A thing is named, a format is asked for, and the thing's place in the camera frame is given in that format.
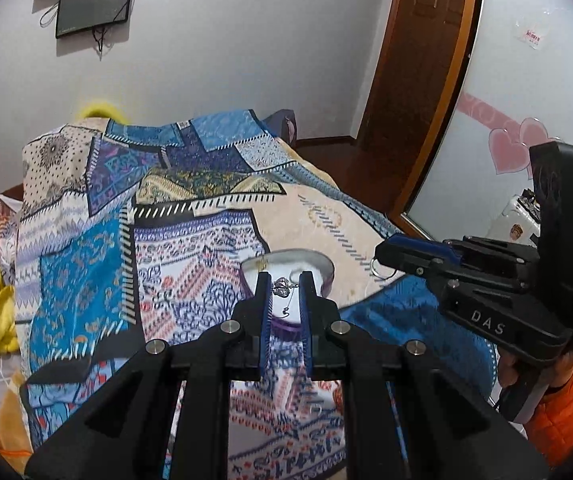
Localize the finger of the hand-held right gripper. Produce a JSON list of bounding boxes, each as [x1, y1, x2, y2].
[[375, 242, 448, 281], [385, 236, 468, 264]]

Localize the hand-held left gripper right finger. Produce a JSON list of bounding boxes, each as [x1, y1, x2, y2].
[[299, 270, 551, 480]]

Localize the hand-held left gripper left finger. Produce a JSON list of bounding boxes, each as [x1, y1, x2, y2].
[[24, 271, 273, 480]]

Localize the silver ring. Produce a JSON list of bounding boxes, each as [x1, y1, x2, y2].
[[371, 258, 398, 280]]

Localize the silver pendant necklace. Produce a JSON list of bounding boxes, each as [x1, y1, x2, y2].
[[271, 278, 301, 319]]

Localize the purple heart-shaped jewelry box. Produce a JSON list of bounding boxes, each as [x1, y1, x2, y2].
[[240, 248, 335, 342]]

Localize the person's right forearm orange sleeve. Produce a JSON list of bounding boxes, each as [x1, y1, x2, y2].
[[522, 351, 573, 457]]

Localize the person's right hand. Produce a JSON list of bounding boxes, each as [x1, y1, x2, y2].
[[496, 346, 518, 390]]

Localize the white suitcase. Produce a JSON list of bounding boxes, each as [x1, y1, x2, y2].
[[493, 189, 543, 247]]

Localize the patchwork printed blanket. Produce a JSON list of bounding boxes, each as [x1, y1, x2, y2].
[[0, 108, 498, 480]]

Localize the purple pillow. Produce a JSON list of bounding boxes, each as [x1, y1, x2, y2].
[[261, 109, 299, 143]]

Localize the frosted wardrobe door pink hearts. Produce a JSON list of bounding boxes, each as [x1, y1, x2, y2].
[[400, 0, 573, 241]]

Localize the brown wooden door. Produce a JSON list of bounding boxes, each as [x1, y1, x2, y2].
[[355, 0, 482, 221]]

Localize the yellow plush object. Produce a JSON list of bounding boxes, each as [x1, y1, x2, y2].
[[72, 98, 130, 123]]

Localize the clear wall sticker red print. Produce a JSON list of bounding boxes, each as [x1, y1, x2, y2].
[[514, 10, 552, 52]]

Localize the black hanging cables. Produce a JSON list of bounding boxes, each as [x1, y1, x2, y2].
[[39, 2, 117, 60]]

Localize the small black wall screen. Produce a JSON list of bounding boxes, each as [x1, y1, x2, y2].
[[55, 0, 136, 40]]

